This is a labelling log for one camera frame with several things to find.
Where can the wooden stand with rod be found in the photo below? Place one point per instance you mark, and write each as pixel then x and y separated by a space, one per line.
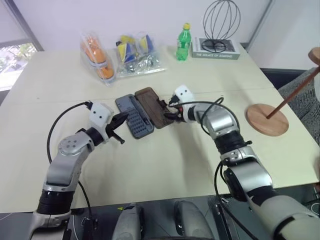
pixel 267 122

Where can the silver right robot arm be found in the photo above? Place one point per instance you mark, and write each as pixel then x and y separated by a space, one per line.
pixel 240 172

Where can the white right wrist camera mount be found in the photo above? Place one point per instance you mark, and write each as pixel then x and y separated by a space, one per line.
pixel 184 93

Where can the plastic bag of orange items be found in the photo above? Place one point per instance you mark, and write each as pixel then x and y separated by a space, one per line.
pixel 98 56

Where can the grey rounded robot shape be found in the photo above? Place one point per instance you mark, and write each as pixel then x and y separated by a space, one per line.
pixel 127 222
pixel 193 220

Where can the grey hardcover book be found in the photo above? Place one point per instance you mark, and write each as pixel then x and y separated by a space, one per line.
pixel 217 51

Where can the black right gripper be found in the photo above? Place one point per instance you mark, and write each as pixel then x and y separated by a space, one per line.
pixel 178 111

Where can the window with dark frame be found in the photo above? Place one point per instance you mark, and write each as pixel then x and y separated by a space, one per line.
pixel 15 57

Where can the grey fabric sofa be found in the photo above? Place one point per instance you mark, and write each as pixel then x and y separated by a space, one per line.
pixel 303 100

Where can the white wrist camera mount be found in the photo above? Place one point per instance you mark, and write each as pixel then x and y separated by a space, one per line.
pixel 100 112
pixel 184 93

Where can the plastic bag of blue-yellow items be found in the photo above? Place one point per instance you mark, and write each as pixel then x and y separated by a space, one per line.
pixel 136 56

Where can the grey screwdriver bit case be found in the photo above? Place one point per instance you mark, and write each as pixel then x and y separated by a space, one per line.
pixel 136 117

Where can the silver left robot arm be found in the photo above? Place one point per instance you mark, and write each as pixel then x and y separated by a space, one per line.
pixel 63 162

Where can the green plastic bottle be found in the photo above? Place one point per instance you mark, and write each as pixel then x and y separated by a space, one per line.
pixel 183 45

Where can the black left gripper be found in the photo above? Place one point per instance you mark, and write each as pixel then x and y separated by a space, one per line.
pixel 112 127

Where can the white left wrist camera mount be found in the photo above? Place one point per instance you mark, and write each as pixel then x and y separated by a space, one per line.
pixel 100 112

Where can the brown flat case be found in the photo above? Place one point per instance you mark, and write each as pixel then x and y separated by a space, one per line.
pixel 152 107

